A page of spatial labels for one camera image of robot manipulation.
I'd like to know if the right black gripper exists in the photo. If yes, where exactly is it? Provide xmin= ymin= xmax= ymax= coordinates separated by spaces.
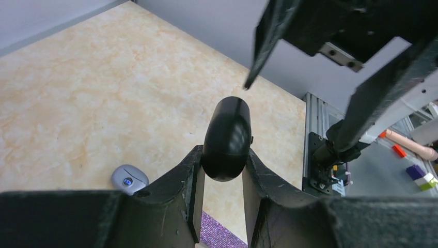
xmin=243 ymin=0 xmax=437 ymax=152

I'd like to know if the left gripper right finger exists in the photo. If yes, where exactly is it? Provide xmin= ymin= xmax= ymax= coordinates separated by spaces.
xmin=242 ymin=151 xmax=437 ymax=247

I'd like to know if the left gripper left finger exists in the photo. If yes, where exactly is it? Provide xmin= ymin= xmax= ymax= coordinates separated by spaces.
xmin=1 ymin=145 xmax=205 ymax=247

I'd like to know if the purple earbud charging case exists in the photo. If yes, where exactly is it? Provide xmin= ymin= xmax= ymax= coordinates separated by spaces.
xmin=111 ymin=164 xmax=149 ymax=195

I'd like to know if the black earbud case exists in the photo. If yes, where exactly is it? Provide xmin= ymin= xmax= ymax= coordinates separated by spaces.
xmin=201 ymin=96 xmax=252 ymax=182

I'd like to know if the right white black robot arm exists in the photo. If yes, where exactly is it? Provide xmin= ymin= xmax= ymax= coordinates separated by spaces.
xmin=243 ymin=1 xmax=437 ymax=165

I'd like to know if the purple glitter microphone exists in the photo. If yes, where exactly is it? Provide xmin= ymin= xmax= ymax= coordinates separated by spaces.
xmin=200 ymin=211 xmax=248 ymax=248

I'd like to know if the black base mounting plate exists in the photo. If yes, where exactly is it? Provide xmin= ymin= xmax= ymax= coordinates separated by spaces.
xmin=302 ymin=132 xmax=344 ymax=197

